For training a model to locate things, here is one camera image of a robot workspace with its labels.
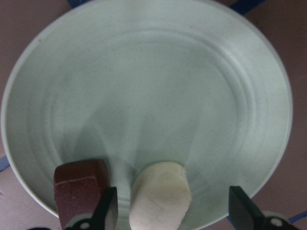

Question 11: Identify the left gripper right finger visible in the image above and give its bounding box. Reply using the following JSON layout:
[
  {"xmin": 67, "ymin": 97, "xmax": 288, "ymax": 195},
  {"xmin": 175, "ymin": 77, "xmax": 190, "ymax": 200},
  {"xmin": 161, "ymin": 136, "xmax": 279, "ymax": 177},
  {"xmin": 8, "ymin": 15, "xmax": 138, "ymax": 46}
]
[{"xmin": 228, "ymin": 186, "xmax": 265, "ymax": 230}]

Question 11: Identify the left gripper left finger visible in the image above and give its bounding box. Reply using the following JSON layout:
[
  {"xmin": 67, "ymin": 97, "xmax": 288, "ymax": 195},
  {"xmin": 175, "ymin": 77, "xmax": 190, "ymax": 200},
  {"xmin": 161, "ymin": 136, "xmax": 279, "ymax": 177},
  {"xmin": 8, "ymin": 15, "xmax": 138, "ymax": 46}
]
[{"xmin": 92, "ymin": 187, "xmax": 118, "ymax": 230}]

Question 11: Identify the brown bun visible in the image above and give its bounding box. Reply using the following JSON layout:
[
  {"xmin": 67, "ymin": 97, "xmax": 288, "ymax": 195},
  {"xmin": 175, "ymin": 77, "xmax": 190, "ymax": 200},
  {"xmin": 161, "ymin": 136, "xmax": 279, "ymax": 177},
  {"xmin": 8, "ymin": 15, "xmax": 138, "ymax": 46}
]
[{"xmin": 54, "ymin": 159, "xmax": 110, "ymax": 229}]

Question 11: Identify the white bun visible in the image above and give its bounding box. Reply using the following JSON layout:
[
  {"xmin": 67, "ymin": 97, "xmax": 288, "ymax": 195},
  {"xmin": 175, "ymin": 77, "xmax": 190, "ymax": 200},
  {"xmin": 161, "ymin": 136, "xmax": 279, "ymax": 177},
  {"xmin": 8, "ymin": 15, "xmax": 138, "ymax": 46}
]
[{"xmin": 129, "ymin": 161, "xmax": 192, "ymax": 230}]

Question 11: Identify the light green plate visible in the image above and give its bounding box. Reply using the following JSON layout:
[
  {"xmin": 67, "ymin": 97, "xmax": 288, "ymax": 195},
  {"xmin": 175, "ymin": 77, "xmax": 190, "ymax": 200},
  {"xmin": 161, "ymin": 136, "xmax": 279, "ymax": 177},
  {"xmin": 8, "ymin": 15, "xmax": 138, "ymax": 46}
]
[{"xmin": 1, "ymin": 0, "xmax": 293, "ymax": 230}]

